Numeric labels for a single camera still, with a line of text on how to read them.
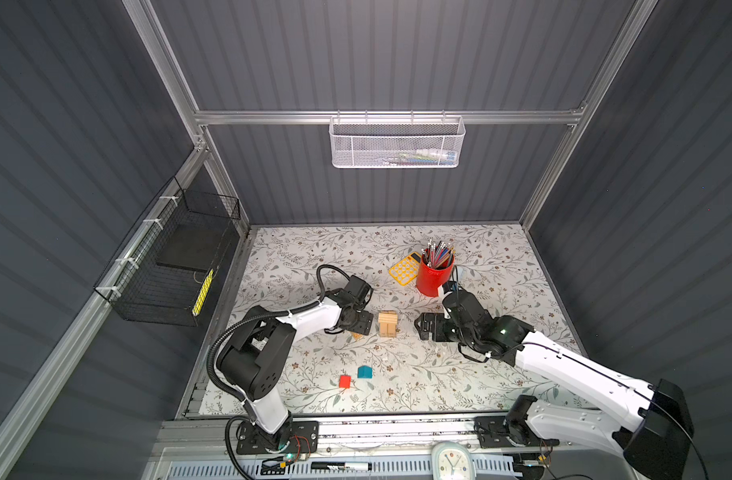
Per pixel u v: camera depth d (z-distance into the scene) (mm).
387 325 893
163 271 720
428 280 1038
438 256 960
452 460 683
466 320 591
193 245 741
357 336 905
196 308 658
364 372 826
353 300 738
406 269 1053
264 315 515
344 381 831
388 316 917
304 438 725
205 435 766
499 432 724
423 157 915
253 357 469
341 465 693
